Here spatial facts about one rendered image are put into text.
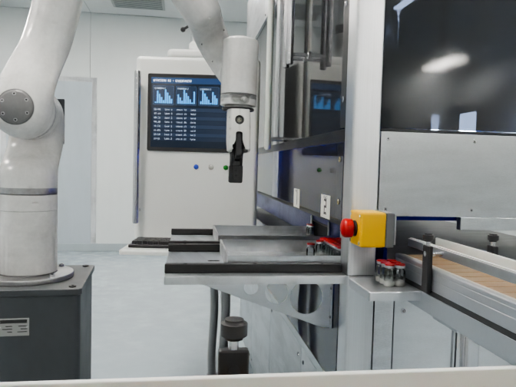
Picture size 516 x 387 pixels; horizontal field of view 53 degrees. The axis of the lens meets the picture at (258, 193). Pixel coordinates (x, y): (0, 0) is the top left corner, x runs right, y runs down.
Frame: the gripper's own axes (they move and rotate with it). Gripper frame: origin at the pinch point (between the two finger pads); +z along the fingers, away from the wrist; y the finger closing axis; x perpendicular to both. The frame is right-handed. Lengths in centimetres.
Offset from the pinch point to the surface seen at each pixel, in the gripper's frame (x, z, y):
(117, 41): 99, -150, 544
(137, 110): 31, -22, 86
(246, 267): -2.3, 20.6, -8.2
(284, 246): -16.5, 19.8, 19.5
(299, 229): -29, 19, 54
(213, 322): -3, 66, 98
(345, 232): -21.2, 10.7, -19.8
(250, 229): -11, 19, 54
